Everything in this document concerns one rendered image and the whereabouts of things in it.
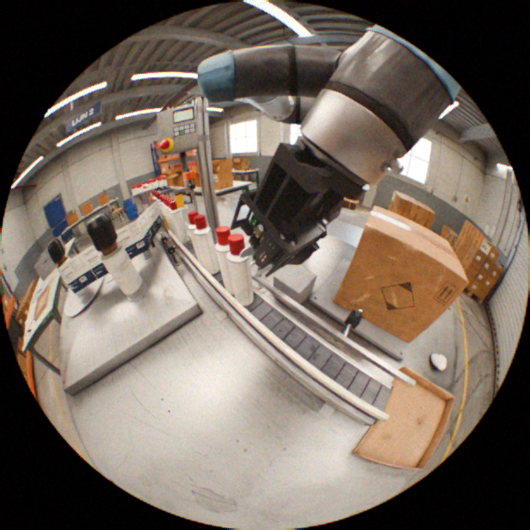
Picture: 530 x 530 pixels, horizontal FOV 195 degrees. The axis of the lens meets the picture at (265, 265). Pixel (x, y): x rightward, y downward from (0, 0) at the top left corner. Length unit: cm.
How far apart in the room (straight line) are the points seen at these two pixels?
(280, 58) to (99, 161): 809
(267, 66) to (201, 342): 54
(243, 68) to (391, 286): 47
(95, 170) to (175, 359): 797
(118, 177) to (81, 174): 182
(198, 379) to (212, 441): 16
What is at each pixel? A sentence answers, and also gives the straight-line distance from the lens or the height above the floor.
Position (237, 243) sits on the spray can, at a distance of 30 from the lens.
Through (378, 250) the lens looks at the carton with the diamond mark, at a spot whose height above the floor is 107.
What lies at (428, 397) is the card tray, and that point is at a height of 83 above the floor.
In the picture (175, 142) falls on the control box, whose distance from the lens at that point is 70.
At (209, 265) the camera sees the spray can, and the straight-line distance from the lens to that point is 51.
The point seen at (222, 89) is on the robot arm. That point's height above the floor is 132.
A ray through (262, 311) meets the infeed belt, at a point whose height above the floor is 88.
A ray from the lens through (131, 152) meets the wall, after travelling 829.
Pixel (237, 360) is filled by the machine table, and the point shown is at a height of 83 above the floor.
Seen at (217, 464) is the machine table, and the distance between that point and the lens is 45.
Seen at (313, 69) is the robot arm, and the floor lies 134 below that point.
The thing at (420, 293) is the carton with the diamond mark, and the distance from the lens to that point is 45.
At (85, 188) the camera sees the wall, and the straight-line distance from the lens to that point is 816.
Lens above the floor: 124
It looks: 40 degrees down
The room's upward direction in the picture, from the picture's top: straight up
